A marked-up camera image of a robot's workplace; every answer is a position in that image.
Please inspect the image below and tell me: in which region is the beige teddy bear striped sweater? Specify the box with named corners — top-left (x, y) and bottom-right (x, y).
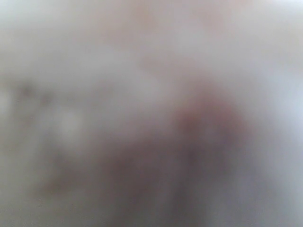
top-left (0, 0), bottom-right (303, 227)

